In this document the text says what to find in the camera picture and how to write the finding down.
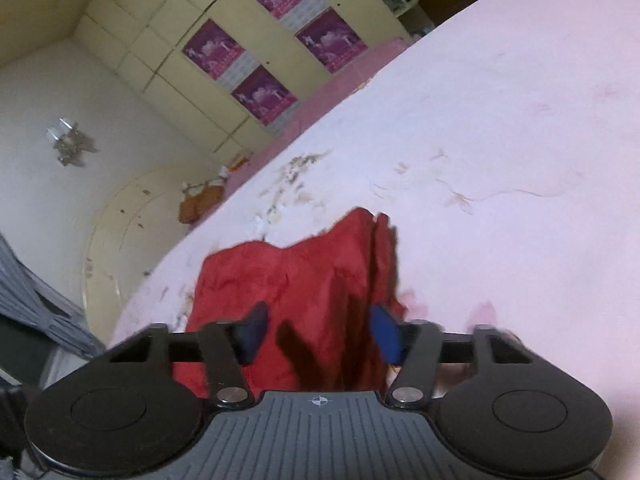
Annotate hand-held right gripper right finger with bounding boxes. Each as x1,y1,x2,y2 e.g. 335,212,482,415
369,304,531,408

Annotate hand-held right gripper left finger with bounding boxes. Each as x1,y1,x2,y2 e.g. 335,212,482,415
107,301,271,408

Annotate red pants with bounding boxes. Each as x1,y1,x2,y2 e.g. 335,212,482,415
186,206,407,401

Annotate orange plush toy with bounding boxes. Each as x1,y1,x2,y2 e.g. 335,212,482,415
179,157,251,226

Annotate cream round headboard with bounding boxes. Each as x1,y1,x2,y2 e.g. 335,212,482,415
82,169,227,332

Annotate grey curtain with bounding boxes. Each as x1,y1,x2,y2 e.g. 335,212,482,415
0,232,107,361

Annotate ceiling chandelier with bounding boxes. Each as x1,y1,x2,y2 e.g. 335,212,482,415
46,117,99,167

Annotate cream wardrobe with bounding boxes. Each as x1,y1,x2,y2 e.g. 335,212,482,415
72,0,410,158

